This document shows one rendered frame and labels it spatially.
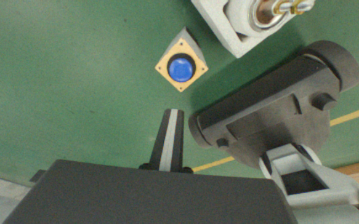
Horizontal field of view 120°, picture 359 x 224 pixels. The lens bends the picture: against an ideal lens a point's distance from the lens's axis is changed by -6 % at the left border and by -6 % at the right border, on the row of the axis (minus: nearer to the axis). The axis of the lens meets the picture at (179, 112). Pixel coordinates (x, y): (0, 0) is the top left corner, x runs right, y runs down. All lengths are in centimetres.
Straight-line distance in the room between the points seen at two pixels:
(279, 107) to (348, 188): 26
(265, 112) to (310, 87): 14
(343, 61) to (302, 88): 12
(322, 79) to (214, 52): 35
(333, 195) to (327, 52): 39
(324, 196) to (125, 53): 75
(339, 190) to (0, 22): 124
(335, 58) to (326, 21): 19
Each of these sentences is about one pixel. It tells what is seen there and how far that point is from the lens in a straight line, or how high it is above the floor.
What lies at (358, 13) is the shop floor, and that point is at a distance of 79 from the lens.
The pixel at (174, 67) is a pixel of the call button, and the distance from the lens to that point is 21.
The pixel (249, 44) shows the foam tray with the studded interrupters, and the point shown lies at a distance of 38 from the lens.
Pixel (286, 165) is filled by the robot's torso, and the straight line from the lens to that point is 59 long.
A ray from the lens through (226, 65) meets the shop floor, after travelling 58.
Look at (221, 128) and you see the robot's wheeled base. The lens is 51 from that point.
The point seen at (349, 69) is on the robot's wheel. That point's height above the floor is 19.
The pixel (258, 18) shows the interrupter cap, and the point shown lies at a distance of 30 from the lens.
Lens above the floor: 52
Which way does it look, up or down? 49 degrees down
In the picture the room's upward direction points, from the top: 175 degrees counter-clockwise
